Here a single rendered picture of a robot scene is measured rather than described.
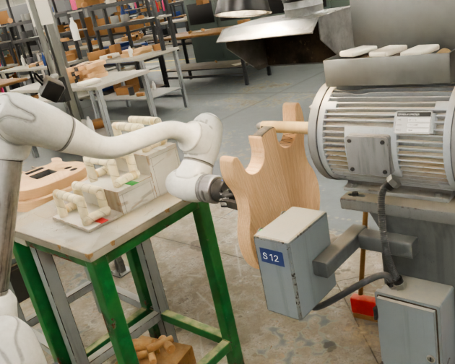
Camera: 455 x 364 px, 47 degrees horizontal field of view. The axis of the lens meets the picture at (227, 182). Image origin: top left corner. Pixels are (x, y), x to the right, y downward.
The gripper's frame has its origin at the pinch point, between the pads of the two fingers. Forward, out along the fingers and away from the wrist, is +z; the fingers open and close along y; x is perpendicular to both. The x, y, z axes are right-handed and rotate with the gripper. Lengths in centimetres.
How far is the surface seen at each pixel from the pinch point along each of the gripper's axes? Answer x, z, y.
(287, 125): 20.1, 6.1, -6.4
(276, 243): 9.7, 24.2, 28.8
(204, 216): -27, -52, -18
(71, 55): -62, -708, -393
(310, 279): -2.3, 27.3, 24.6
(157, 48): -67, -514, -414
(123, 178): -1, -67, 1
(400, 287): -10.0, 42.1, 12.2
